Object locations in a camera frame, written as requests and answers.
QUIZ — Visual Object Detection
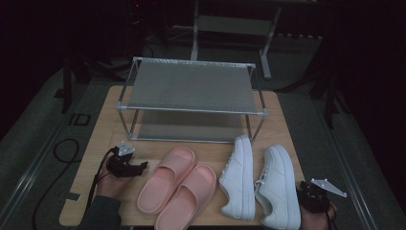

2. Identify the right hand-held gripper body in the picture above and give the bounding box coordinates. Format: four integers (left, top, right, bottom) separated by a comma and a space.
297, 177, 349, 215

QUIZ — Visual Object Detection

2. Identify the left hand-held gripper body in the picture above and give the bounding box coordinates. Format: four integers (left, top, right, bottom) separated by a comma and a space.
105, 141, 137, 179

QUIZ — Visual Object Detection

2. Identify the pink slipper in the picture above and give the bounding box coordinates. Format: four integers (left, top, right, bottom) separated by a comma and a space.
137, 147, 197, 216
154, 163, 218, 230

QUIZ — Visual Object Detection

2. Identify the white sneaker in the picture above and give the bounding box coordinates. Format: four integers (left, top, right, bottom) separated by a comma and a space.
254, 144, 302, 230
218, 134, 257, 221

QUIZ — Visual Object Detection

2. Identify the grey metal shoe rack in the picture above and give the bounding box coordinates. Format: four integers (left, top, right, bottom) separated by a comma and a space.
115, 56, 269, 145

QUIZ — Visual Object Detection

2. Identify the person's right hand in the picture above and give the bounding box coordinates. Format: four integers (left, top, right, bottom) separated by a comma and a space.
300, 202, 338, 230

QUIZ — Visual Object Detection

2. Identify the person's left hand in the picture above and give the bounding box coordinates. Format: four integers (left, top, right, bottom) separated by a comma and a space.
95, 166, 135, 200

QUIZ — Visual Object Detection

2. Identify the dark stand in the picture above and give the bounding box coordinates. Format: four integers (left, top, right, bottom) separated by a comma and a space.
54, 57, 94, 114
309, 73, 352, 129

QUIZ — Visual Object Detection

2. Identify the grey metal stand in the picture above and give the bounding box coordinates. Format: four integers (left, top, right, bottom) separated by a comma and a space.
190, 0, 282, 81

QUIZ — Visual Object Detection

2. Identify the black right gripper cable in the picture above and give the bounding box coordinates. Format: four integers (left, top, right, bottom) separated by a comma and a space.
325, 201, 340, 230

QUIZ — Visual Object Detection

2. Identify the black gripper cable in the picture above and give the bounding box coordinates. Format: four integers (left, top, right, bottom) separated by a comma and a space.
85, 147, 119, 212
325, 201, 340, 230

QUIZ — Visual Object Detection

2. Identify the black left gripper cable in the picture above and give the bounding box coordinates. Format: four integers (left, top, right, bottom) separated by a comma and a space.
85, 147, 119, 212

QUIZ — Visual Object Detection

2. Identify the black floor cable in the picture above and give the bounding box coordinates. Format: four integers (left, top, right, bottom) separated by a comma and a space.
32, 138, 80, 230

